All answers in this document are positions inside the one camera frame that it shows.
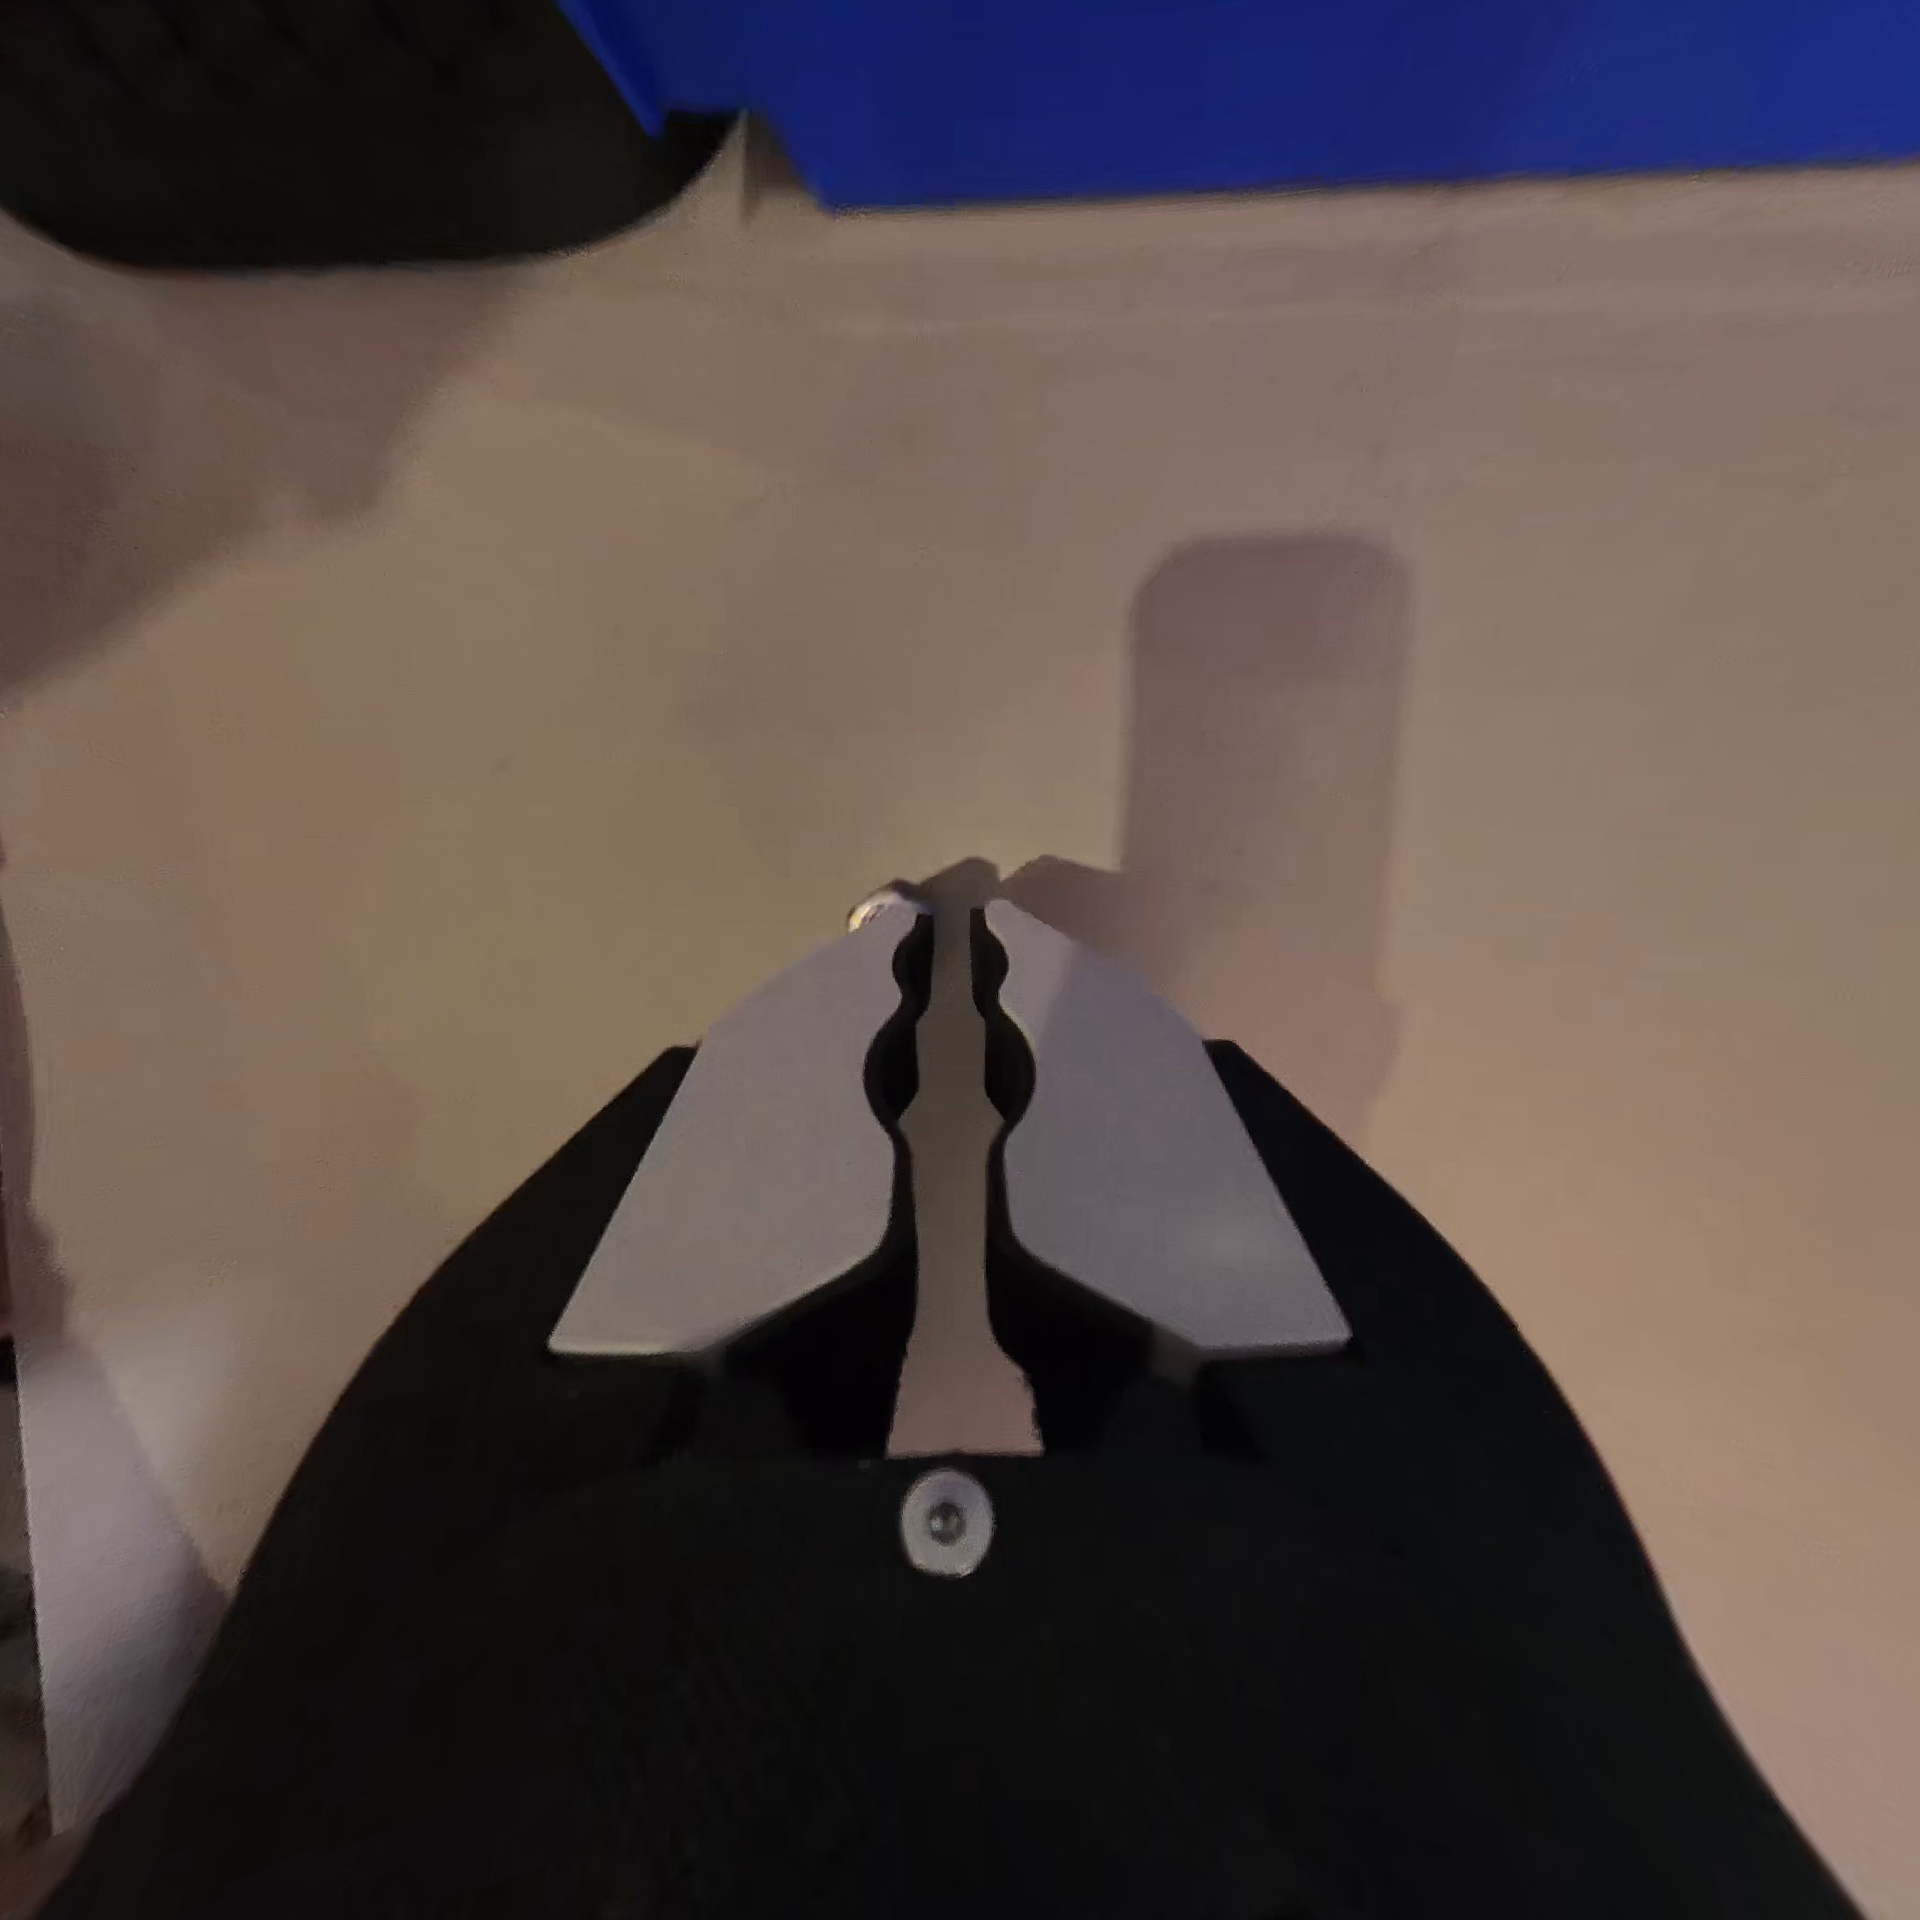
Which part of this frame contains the white stand base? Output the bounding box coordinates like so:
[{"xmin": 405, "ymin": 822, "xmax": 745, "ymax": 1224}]
[{"xmin": 0, "ymin": 1275, "xmax": 230, "ymax": 1835}]

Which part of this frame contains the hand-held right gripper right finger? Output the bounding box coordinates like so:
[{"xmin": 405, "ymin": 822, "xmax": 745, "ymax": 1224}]
[{"xmin": 967, "ymin": 896, "xmax": 1354, "ymax": 1373}]

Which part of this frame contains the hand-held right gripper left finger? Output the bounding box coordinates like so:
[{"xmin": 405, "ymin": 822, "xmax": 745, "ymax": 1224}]
[{"xmin": 546, "ymin": 896, "xmax": 939, "ymax": 1373}]

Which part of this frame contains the blue plastic bin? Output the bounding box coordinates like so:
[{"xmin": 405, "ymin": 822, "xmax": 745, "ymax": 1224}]
[{"xmin": 555, "ymin": 0, "xmax": 1920, "ymax": 213}]

